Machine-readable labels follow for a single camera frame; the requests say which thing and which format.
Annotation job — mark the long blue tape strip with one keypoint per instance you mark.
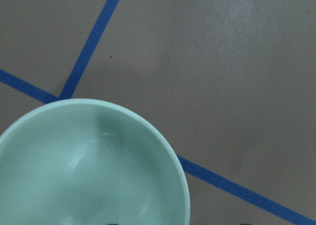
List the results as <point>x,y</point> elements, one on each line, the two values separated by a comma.
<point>88,49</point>

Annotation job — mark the green bowl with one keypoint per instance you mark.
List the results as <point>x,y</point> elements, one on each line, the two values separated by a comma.
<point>89,162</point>

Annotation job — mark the crossing blue tape strip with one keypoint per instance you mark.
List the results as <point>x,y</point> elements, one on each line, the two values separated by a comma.
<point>188,166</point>

